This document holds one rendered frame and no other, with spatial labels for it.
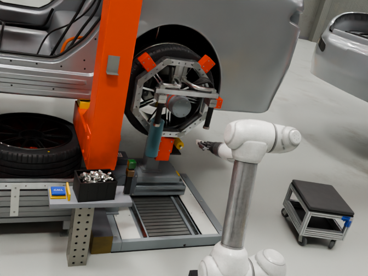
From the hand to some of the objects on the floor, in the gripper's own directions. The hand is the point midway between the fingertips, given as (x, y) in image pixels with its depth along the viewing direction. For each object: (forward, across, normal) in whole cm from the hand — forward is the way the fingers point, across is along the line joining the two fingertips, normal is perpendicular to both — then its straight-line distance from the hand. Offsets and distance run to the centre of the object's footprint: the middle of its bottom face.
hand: (199, 142), depth 256 cm
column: (+8, -84, -56) cm, 102 cm away
